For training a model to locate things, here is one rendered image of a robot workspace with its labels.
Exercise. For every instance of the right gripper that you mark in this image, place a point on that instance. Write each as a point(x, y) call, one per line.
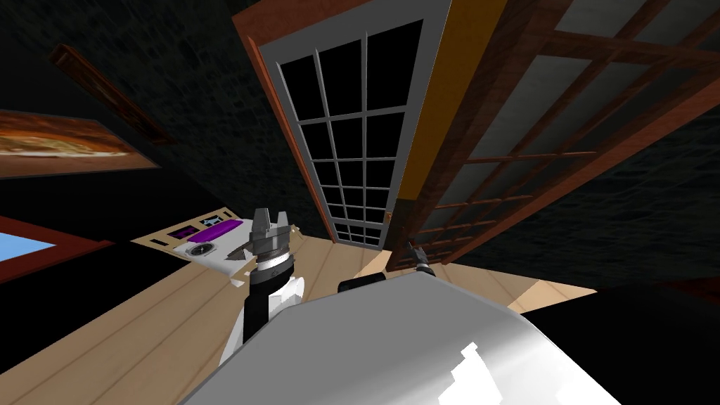
point(415, 248)

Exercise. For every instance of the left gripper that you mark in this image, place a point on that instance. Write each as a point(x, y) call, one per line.
point(271, 241)

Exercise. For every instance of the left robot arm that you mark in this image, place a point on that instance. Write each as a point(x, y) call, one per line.
point(270, 292)

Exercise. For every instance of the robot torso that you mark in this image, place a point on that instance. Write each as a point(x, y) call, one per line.
point(394, 343)

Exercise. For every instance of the grey door with dark panes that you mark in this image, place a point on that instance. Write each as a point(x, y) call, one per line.
point(428, 84)

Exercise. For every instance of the brown lattice door leaf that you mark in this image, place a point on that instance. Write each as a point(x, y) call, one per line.
point(506, 73)

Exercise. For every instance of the brown framed picture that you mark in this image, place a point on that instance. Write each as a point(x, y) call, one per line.
point(107, 93)

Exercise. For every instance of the red framed blue window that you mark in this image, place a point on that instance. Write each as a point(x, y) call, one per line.
point(50, 247)

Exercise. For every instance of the orange picture on wall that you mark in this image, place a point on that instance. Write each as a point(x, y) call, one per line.
point(56, 143)

